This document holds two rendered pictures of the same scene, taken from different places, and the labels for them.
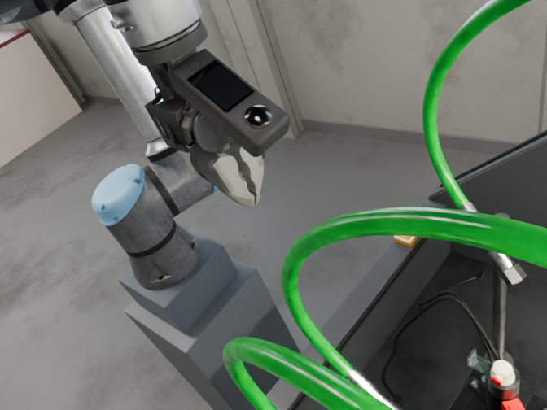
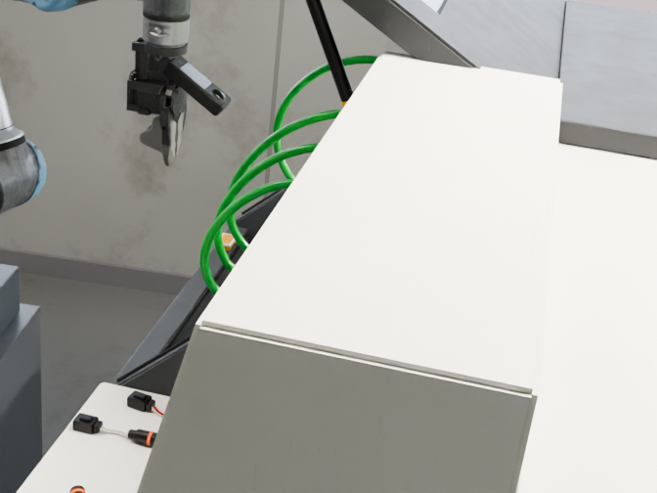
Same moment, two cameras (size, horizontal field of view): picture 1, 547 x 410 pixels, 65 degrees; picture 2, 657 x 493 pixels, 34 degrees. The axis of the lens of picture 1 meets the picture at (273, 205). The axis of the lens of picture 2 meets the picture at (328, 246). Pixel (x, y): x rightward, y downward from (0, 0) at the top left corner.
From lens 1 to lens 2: 1.48 m
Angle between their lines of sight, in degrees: 43
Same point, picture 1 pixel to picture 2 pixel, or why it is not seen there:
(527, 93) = not seen: hidden behind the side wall
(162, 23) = (181, 37)
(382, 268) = (212, 261)
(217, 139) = (177, 108)
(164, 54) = (175, 52)
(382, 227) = (317, 117)
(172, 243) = not seen: outside the picture
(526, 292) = not seen: hidden behind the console
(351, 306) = (197, 281)
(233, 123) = (208, 94)
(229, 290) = (17, 324)
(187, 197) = (13, 197)
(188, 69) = (178, 64)
